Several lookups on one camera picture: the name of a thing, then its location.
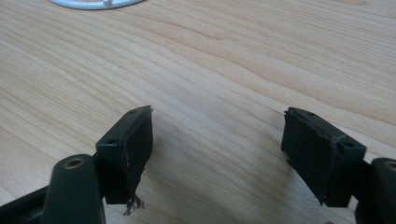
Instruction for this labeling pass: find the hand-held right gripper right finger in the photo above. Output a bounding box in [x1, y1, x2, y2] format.
[280, 106, 368, 209]

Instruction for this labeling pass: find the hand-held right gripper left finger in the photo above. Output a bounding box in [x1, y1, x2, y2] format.
[94, 105, 154, 217]

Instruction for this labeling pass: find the white round plate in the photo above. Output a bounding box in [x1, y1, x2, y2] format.
[48, 0, 147, 11]

